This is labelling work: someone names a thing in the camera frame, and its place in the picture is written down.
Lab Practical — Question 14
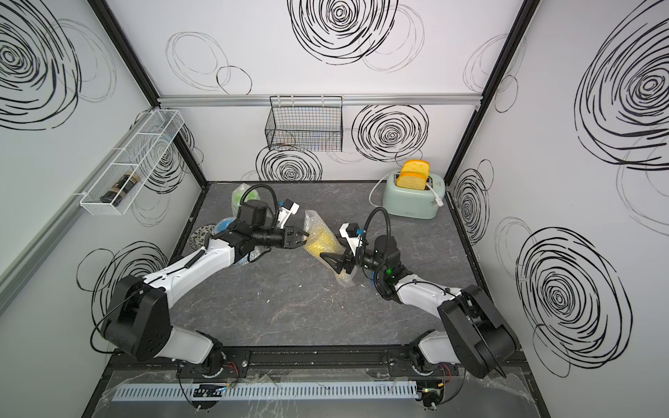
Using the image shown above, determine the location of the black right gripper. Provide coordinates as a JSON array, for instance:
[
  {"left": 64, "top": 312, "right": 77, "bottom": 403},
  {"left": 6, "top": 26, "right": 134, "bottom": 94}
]
[{"left": 321, "top": 234, "right": 387, "bottom": 278}]

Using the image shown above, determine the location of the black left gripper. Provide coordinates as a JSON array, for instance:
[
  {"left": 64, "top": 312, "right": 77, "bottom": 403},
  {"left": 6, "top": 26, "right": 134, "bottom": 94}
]
[{"left": 253, "top": 227, "right": 314, "bottom": 251}]

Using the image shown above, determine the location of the yellow plastic wine glass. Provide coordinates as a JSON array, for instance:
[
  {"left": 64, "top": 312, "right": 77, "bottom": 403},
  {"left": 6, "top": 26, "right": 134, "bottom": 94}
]
[{"left": 304, "top": 229, "right": 345, "bottom": 261}]

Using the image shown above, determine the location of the green plastic wine glass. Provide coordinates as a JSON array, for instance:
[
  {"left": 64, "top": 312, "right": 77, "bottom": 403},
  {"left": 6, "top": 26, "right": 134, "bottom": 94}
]
[{"left": 231, "top": 186, "right": 247, "bottom": 206}]

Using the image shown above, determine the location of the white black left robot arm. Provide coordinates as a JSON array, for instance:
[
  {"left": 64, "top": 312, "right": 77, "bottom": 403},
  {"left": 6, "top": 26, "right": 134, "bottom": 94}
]
[{"left": 95, "top": 226, "right": 308, "bottom": 376}]

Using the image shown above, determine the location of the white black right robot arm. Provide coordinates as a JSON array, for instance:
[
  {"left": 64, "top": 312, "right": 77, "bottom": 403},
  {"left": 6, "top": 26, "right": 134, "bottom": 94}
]
[{"left": 319, "top": 235, "right": 521, "bottom": 378}]

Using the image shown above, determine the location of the mint green toaster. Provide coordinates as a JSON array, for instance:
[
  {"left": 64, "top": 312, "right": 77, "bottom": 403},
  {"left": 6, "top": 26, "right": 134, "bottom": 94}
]
[{"left": 383, "top": 171, "right": 446, "bottom": 219}]

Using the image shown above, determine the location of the patterned small bowl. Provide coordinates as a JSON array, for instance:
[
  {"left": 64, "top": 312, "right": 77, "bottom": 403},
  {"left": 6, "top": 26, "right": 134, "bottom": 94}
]
[{"left": 188, "top": 224, "right": 216, "bottom": 250}]

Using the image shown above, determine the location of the front yellow toast slice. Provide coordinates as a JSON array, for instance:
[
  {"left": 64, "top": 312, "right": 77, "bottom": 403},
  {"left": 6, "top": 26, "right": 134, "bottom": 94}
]
[{"left": 395, "top": 172, "right": 429, "bottom": 191}]

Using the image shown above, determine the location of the yellow toast slice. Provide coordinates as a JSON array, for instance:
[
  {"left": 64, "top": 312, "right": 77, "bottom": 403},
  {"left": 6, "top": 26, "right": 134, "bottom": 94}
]
[
  {"left": 401, "top": 160, "right": 430, "bottom": 178},
  {"left": 395, "top": 172, "right": 429, "bottom": 191}
]

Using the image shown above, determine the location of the rear yellow toast slice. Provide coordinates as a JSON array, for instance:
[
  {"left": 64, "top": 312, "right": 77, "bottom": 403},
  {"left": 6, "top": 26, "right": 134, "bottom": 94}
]
[{"left": 401, "top": 160, "right": 430, "bottom": 178}]

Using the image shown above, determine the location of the dark item in shelf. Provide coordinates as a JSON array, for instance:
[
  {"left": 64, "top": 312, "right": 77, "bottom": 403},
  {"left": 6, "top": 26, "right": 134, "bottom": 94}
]
[{"left": 99, "top": 172, "right": 139, "bottom": 207}]

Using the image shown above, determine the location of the black corrugated left cable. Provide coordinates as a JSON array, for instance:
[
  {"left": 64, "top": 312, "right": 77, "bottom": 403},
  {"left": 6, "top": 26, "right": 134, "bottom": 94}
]
[{"left": 237, "top": 184, "right": 280, "bottom": 226}]

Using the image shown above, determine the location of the black corrugated cable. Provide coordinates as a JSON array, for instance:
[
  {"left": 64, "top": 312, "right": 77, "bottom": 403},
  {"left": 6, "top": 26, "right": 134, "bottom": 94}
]
[
  {"left": 237, "top": 184, "right": 280, "bottom": 226},
  {"left": 361, "top": 206, "right": 393, "bottom": 247}
]

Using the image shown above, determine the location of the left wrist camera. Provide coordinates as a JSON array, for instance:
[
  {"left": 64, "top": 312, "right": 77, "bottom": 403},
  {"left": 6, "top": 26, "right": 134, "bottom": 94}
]
[{"left": 276, "top": 200, "right": 300, "bottom": 229}]

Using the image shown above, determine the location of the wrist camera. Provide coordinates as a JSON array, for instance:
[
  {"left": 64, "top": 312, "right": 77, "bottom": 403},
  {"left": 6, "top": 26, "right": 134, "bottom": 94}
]
[
  {"left": 338, "top": 223, "right": 365, "bottom": 254},
  {"left": 276, "top": 200, "right": 300, "bottom": 229}
]

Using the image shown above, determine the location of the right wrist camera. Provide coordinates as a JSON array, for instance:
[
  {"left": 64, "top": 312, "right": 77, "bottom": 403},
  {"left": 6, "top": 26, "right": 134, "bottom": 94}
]
[{"left": 338, "top": 223, "right": 365, "bottom": 254}]

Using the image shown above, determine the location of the black corrugated right cable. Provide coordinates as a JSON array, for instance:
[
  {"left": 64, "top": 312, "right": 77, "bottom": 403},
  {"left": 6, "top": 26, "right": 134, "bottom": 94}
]
[{"left": 361, "top": 206, "right": 393, "bottom": 247}]

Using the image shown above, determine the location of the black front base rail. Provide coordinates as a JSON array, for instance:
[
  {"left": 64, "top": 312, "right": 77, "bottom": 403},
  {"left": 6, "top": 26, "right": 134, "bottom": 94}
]
[{"left": 109, "top": 343, "right": 529, "bottom": 380}]

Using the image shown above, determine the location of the black wire wall basket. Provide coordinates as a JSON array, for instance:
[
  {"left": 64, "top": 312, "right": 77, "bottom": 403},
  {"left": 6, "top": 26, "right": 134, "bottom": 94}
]
[{"left": 264, "top": 104, "right": 344, "bottom": 152}]

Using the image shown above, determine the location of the white slotted cable duct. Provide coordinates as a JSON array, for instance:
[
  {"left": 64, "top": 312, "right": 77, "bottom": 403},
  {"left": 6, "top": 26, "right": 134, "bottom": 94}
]
[{"left": 111, "top": 381, "right": 420, "bottom": 402}]

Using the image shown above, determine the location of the white wire wall shelf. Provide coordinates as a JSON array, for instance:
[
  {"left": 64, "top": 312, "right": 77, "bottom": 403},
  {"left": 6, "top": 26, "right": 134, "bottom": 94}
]
[{"left": 79, "top": 109, "right": 185, "bottom": 216}]

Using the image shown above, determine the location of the aluminium wall rail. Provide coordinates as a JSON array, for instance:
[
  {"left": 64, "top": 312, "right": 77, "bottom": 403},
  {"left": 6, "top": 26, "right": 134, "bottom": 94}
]
[{"left": 158, "top": 92, "right": 482, "bottom": 108}]

